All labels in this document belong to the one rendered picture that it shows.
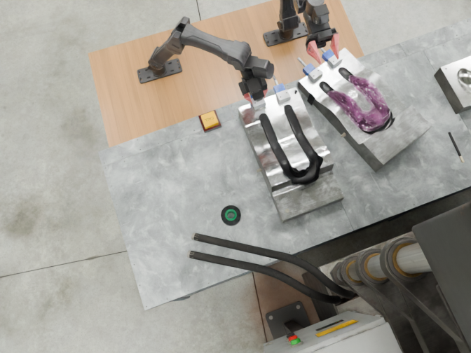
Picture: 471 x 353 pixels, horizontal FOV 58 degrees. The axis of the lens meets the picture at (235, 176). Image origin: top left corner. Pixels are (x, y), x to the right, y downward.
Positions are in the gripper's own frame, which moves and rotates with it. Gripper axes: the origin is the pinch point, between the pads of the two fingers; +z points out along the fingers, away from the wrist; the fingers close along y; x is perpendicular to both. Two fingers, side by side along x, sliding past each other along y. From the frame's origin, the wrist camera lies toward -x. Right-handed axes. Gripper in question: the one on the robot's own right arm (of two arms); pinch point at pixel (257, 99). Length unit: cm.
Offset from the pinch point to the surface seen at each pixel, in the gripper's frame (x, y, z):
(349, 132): -18.7, 29.7, 18.2
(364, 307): -78, 8, 47
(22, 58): 149, -134, 30
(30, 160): 79, -144, 54
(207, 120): 5.9, -22.9, 6.6
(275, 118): -5.1, 4.0, 8.7
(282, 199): -35.1, -5.8, 21.4
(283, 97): 0.0, 10.3, 4.5
